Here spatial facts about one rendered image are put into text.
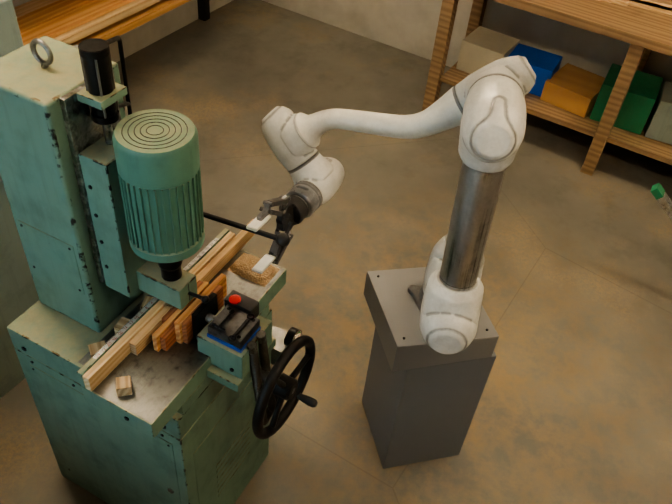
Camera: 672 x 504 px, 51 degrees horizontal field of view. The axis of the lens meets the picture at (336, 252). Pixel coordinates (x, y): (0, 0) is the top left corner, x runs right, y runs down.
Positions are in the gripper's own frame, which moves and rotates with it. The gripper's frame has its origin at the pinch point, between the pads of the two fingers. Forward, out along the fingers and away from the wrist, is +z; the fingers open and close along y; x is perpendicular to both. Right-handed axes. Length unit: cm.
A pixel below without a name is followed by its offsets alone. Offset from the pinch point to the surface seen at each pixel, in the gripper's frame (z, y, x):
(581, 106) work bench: -267, -81, 34
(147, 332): 25.9, -14.3, -17.0
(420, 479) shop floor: -29, -115, 40
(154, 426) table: 43.6, -21.9, -2.0
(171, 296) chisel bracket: 17.5, -8.1, -14.8
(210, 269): -0.5, -14.1, -16.9
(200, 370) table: 25.7, -20.8, -1.9
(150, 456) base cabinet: 36, -55, -18
